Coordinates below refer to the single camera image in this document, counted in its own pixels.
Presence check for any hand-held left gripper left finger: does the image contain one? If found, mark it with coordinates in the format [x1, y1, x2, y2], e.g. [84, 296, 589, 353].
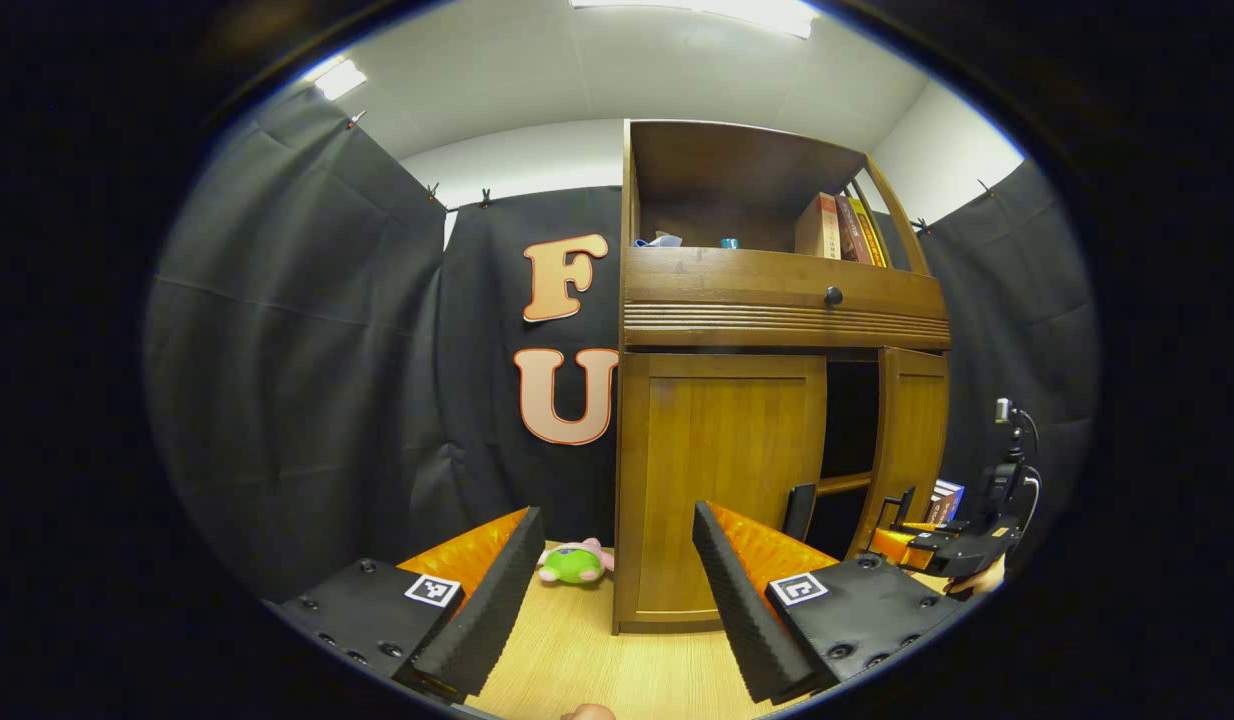
[265, 506, 546, 705]

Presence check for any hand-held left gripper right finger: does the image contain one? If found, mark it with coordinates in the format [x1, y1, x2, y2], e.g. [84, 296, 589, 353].
[692, 500, 966, 705]

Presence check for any wooden shoe cabinet door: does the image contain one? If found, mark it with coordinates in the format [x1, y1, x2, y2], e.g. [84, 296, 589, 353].
[845, 346, 950, 561]
[617, 352, 829, 633]

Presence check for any wooden double-door shoe cabinet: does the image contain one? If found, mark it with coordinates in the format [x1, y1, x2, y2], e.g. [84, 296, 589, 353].
[613, 118, 953, 636]

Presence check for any wooden cabinet drawer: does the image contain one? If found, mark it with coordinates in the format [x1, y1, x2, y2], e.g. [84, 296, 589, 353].
[624, 247, 951, 351]

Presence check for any green pink plush toy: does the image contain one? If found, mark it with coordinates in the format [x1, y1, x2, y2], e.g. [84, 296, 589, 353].
[537, 538, 615, 586]

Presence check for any black backdrop cloth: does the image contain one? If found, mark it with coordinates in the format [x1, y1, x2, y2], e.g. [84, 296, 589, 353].
[145, 85, 1100, 601]

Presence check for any dark red book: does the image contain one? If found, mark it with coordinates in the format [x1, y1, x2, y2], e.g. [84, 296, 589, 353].
[835, 195, 871, 265]

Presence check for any beige orange book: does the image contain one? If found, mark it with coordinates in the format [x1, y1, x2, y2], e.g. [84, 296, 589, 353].
[795, 192, 842, 261]

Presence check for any small ceiling light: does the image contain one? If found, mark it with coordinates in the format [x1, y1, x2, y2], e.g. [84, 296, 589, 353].
[312, 58, 368, 101]

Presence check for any long ceiling light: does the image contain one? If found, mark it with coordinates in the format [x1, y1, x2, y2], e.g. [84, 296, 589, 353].
[569, 0, 820, 39]

